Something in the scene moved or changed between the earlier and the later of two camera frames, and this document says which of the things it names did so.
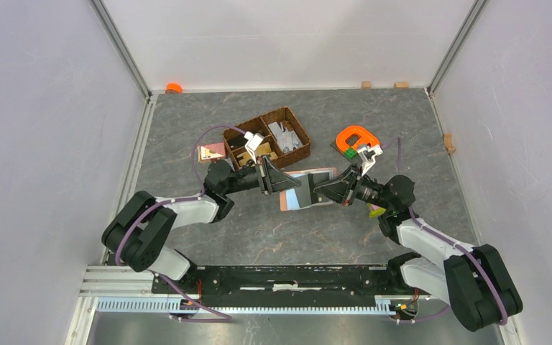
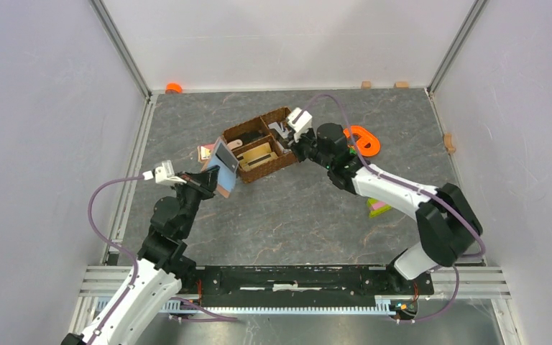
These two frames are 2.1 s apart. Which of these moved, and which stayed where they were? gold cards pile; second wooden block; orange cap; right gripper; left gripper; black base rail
Moved: right gripper; left gripper
Stayed: black base rail; second wooden block; orange cap; gold cards pile
